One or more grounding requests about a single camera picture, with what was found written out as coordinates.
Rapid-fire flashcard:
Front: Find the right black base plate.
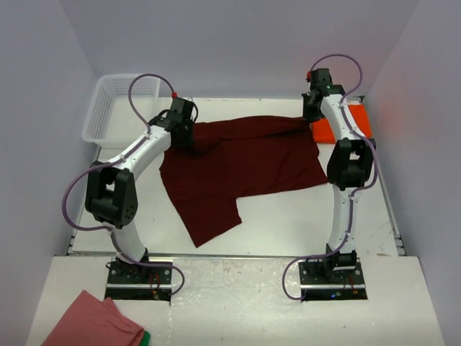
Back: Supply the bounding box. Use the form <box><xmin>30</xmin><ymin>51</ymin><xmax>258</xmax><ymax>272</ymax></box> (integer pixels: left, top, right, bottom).
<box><xmin>298</xmin><ymin>260</ymin><xmax>368</xmax><ymax>301</ymax></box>

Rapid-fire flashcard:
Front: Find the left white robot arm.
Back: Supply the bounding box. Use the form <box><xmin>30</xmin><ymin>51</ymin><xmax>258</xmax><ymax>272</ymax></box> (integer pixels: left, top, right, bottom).
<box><xmin>85</xmin><ymin>97</ymin><xmax>198</xmax><ymax>283</ymax></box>

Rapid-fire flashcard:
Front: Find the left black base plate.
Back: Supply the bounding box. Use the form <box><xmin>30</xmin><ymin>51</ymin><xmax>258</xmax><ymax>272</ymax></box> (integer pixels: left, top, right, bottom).
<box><xmin>104</xmin><ymin>258</ymin><xmax>172</xmax><ymax>302</ymax></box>

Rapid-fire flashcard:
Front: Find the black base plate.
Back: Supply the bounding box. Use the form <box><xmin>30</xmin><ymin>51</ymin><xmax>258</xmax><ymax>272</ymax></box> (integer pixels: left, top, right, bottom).
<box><xmin>298</xmin><ymin>260</ymin><xmax>368</xmax><ymax>301</ymax></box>
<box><xmin>104</xmin><ymin>258</ymin><xmax>172</xmax><ymax>302</ymax></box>

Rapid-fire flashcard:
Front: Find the pink folded t-shirt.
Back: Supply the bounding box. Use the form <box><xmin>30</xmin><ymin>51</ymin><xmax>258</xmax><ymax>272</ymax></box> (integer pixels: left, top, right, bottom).
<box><xmin>43</xmin><ymin>290</ymin><xmax>145</xmax><ymax>345</ymax></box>

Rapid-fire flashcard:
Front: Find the green cloth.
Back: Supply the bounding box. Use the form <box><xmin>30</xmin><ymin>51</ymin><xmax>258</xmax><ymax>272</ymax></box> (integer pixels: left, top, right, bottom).
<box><xmin>139</xmin><ymin>330</ymin><xmax>151</xmax><ymax>346</ymax></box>

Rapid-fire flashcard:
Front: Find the white plastic basket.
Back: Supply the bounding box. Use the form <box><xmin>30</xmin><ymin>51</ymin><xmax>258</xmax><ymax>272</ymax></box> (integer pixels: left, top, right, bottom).
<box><xmin>81</xmin><ymin>74</ymin><xmax>161</xmax><ymax>149</ymax></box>

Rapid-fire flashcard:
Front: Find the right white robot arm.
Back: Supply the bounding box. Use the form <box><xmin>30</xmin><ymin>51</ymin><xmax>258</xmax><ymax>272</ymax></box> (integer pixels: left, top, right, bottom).
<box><xmin>303</xmin><ymin>68</ymin><xmax>375</xmax><ymax>283</ymax></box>

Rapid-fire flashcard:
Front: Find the dark red t-shirt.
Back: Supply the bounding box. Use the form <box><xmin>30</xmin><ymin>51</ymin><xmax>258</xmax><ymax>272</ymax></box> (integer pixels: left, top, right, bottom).
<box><xmin>160</xmin><ymin>116</ymin><xmax>328</xmax><ymax>247</ymax></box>

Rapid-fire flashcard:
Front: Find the folded orange t-shirt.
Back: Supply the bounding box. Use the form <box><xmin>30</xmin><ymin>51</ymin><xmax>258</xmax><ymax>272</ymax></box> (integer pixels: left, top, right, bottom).
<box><xmin>311</xmin><ymin>105</ymin><xmax>372</xmax><ymax>144</ymax></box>

